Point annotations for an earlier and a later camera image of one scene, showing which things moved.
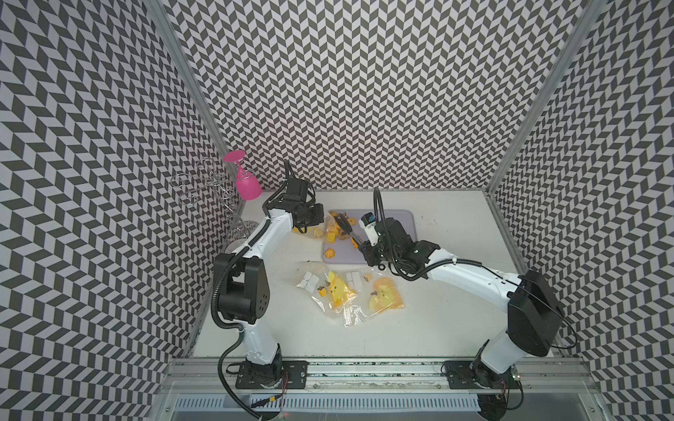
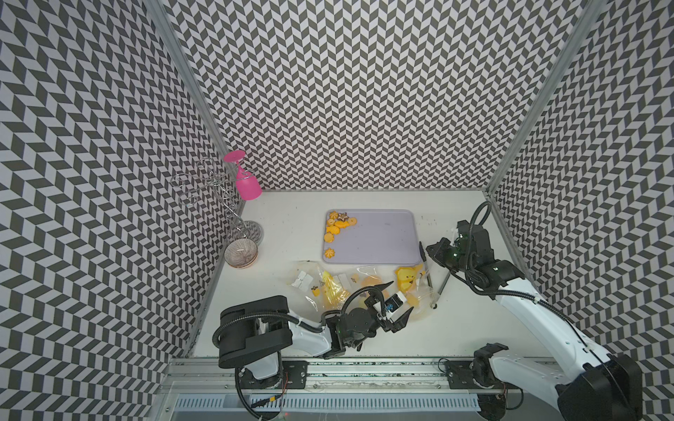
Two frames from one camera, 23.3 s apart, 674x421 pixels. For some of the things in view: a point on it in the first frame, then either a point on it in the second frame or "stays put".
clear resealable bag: x=326 y=231 → x=420 y=293
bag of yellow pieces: x=348 y=293 stays put
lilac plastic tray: x=346 y=250 stays put
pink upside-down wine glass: x=248 y=185 stays put
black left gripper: x=318 y=217 → x=400 y=324
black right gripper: x=367 y=249 → x=437 y=253
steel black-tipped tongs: x=344 y=223 → x=434 y=296
